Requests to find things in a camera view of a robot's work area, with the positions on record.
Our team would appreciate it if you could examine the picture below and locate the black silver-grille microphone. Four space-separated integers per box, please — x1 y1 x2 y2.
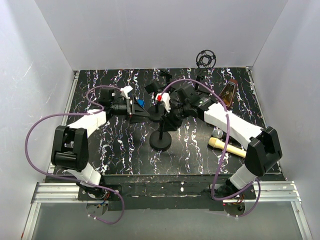
211 128 225 139

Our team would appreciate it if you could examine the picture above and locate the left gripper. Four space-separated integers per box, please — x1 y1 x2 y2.
110 95 150 124

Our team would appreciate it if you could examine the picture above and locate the black marble pattern mat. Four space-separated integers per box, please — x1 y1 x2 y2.
70 67 265 175

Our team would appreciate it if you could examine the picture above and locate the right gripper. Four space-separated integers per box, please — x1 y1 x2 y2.
160 102 191 133

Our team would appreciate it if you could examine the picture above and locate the cream microphone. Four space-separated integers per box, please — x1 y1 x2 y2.
208 137 247 158

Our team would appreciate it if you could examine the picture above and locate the orange microphone stand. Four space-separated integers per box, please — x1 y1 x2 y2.
149 108 172 152

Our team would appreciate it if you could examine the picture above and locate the wooden metronome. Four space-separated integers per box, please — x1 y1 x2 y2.
219 79 238 107

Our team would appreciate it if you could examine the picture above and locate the round base microphone stand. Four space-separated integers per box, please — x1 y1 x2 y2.
144 81 168 123

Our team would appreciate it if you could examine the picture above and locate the purple cable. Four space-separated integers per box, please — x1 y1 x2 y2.
25 85 126 225
159 78 262 219

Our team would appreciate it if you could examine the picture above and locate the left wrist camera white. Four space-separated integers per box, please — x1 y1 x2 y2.
120 85 133 99

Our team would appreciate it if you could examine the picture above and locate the aluminium frame rail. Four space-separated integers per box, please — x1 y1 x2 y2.
20 65 314 240

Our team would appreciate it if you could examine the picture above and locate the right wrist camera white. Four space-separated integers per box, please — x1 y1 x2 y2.
155 92 171 113

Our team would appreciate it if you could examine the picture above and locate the teal microphone tripod stand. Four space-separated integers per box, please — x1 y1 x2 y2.
159 70 173 85

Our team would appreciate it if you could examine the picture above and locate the shock mount tripod stand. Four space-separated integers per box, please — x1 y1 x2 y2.
196 49 217 82

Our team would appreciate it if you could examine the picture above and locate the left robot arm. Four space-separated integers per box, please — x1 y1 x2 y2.
51 86 150 200

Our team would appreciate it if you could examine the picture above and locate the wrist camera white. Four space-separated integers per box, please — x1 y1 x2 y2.
120 85 133 99
155 92 171 113

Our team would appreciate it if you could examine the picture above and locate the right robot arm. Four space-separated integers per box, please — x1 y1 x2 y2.
155 84 283 200

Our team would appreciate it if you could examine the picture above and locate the blue white small block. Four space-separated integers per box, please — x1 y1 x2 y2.
137 99 145 108

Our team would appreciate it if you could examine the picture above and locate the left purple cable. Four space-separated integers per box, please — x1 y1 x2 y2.
25 85 126 225

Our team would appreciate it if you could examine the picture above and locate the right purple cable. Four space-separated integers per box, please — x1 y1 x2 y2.
159 78 262 219

